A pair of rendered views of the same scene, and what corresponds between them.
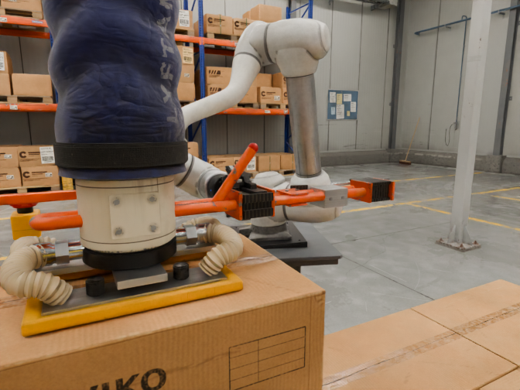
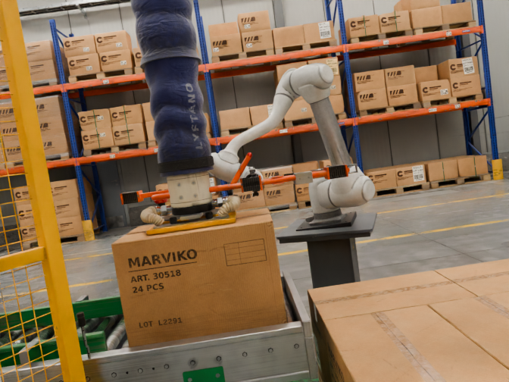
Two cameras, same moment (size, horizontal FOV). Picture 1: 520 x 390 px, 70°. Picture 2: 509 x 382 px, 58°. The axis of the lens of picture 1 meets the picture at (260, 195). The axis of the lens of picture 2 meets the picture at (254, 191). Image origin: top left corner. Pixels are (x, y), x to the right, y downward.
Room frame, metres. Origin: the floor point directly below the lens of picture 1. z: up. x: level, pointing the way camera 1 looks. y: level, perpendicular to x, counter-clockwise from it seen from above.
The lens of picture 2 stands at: (-0.88, -0.80, 1.20)
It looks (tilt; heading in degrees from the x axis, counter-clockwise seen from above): 5 degrees down; 26
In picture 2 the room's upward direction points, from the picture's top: 8 degrees counter-clockwise
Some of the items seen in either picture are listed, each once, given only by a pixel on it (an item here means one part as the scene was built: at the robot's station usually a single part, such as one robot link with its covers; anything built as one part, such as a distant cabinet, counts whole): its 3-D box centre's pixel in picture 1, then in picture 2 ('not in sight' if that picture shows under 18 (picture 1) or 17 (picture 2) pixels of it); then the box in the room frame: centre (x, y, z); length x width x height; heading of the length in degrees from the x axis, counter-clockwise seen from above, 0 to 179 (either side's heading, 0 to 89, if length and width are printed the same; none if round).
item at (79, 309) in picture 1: (140, 285); (192, 220); (0.59, 0.20, 0.98); 0.34 x 0.10 x 0.05; 117
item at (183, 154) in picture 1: (124, 152); (185, 164); (0.68, 0.25, 1.20); 0.23 x 0.23 x 0.04
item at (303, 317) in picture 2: not in sight; (295, 297); (0.84, -0.07, 0.58); 0.70 x 0.03 x 0.06; 27
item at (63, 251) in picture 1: (131, 246); (192, 208); (0.67, 0.25, 1.02); 0.34 x 0.25 x 0.06; 117
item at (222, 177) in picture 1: (227, 190); not in sight; (0.94, 0.08, 1.08); 0.09 x 0.07 x 0.08; 27
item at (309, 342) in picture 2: not in sight; (298, 321); (0.84, -0.08, 0.48); 0.70 x 0.03 x 0.15; 27
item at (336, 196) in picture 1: (328, 196); (303, 177); (0.89, -0.17, 1.07); 0.07 x 0.07 x 0.04; 27
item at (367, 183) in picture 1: (371, 189); (335, 171); (0.94, -0.29, 1.08); 0.08 x 0.07 x 0.05; 117
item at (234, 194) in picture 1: (248, 201); (251, 183); (0.79, 0.02, 1.08); 0.10 x 0.08 x 0.06; 27
